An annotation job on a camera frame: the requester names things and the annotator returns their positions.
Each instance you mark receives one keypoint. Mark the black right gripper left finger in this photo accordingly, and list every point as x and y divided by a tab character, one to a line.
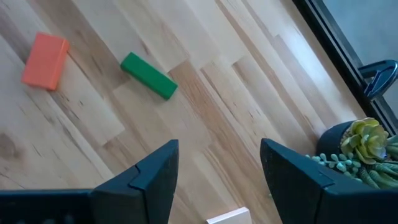
143	196

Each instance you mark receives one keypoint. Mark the black table frame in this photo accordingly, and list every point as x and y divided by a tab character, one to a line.
329	37

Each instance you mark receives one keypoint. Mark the black table clamp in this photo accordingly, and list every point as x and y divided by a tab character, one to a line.
382	77

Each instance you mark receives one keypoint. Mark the potted succulent plant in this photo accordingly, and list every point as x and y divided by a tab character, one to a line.
363	137

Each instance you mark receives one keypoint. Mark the pink small block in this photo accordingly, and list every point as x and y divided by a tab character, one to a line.
230	217

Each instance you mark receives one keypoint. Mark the long green block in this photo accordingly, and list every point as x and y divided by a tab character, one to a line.
149	75

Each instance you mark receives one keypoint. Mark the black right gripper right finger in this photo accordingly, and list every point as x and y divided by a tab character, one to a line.
295	193

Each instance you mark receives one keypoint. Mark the orange rectangular block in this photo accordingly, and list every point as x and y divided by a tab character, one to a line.
45	60

